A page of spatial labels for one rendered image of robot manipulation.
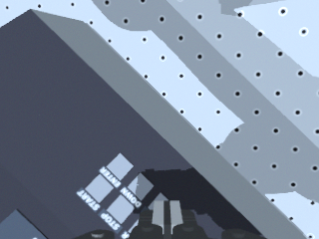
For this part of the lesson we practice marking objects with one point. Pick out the grey perforated base plate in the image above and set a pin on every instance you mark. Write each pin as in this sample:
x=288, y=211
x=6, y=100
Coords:
x=243, y=73

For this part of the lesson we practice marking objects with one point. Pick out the white lab instrument with lid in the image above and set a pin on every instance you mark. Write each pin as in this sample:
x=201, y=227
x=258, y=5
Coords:
x=87, y=144

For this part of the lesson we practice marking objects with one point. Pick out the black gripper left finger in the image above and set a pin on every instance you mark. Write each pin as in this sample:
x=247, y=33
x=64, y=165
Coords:
x=152, y=225

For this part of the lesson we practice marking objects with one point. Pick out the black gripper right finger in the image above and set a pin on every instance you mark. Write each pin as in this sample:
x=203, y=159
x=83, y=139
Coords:
x=181, y=224

